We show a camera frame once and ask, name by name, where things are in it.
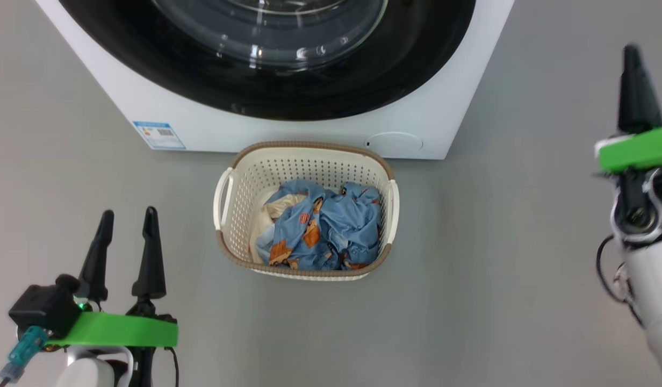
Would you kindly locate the black round glass washer door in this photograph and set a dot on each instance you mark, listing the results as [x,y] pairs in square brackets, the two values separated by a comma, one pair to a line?
[148,80]

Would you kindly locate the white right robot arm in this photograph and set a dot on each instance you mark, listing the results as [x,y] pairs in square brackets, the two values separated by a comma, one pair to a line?
[656,301]

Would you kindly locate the blue patterned garment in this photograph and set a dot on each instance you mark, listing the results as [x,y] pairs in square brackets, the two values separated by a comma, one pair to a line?
[336,226]

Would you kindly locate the cream perforated laundry basket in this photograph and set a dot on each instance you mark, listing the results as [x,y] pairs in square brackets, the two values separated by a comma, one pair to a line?
[309,161]

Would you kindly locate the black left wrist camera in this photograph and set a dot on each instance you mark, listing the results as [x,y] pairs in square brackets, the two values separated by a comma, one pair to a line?
[41,306]

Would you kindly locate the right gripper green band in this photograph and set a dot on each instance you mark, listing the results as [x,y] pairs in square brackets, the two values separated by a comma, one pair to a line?
[640,150]

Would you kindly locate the round white filter cover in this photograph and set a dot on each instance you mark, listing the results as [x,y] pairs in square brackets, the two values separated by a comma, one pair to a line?
[395,145]

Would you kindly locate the cream garment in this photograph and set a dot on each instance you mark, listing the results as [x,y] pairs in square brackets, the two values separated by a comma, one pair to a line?
[266,215]

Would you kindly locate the white front-load washing machine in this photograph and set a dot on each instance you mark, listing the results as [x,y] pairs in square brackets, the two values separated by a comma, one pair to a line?
[309,134]

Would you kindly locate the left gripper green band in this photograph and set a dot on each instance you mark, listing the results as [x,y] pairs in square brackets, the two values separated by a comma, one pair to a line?
[121,330]

